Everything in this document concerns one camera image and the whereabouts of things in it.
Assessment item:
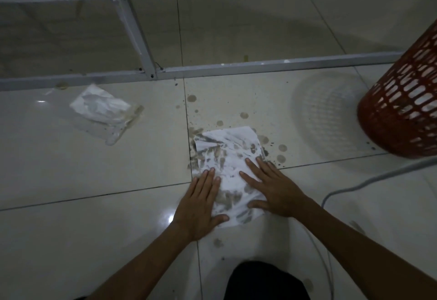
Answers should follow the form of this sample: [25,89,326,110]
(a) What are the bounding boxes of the person's right hand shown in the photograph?
[239,157,308,219]

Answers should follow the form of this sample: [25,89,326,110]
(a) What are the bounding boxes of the person's left hand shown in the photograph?
[170,168,230,242]

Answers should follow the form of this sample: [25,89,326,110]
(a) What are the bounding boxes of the white tissue sheet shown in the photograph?
[193,126,269,229]

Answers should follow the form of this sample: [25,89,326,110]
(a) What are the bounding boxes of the clear pack of white tissues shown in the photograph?
[69,84,145,147]

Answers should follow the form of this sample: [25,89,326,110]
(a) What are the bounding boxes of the red plastic waste basket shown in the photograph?
[356,20,437,160]

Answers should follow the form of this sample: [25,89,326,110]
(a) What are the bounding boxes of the person's left forearm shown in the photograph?
[87,223,202,300]

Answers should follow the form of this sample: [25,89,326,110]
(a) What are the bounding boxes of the person's right forearm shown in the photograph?
[293,197,437,300]

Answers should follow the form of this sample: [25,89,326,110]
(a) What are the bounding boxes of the black trousers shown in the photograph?
[224,261,311,300]

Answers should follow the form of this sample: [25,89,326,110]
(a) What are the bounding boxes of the grey cable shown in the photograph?
[300,155,437,300]

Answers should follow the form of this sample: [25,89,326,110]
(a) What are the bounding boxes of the metal frame rail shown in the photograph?
[0,51,404,92]

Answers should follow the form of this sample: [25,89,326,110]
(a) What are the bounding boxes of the grey metal post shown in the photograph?
[102,0,158,81]

